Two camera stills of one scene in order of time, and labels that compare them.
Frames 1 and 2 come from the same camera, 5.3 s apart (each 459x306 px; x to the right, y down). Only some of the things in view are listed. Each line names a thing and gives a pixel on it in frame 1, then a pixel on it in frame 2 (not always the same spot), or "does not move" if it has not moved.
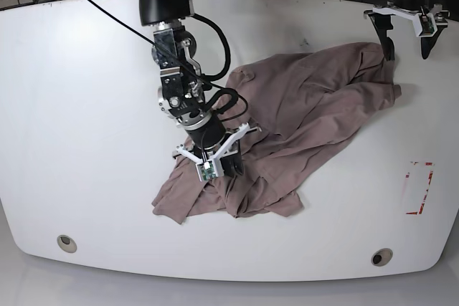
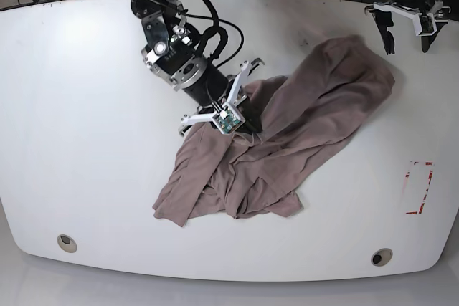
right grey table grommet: [381, 256] does not move
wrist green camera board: [427, 26] does not move
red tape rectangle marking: [422, 203] does not move
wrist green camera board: [206, 170] -> [227, 120]
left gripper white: [229, 165] -> [228, 117]
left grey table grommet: [67, 244] does not move
